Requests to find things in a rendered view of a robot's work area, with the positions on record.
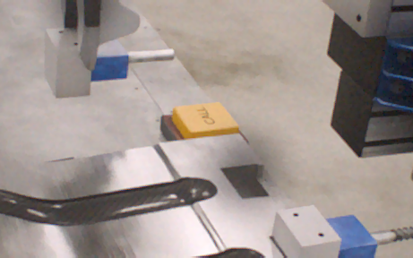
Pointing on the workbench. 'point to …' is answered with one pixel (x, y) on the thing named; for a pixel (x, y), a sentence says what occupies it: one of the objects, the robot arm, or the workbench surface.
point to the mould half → (222, 150)
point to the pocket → (248, 181)
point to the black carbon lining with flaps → (105, 206)
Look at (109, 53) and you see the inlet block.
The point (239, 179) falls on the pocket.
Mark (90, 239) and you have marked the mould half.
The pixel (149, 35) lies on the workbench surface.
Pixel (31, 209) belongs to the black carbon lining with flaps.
